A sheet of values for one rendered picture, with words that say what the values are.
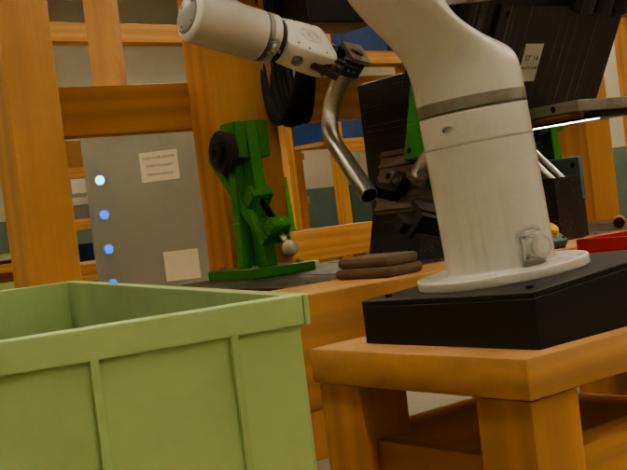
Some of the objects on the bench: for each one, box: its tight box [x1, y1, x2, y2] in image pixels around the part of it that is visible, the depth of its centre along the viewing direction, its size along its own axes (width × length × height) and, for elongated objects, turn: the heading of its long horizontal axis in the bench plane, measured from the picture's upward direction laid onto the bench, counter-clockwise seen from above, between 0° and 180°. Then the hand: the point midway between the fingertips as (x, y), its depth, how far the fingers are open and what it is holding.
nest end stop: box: [406, 212, 440, 240], centre depth 180 cm, size 4×7×6 cm
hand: (347, 62), depth 186 cm, fingers closed on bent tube, 3 cm apart
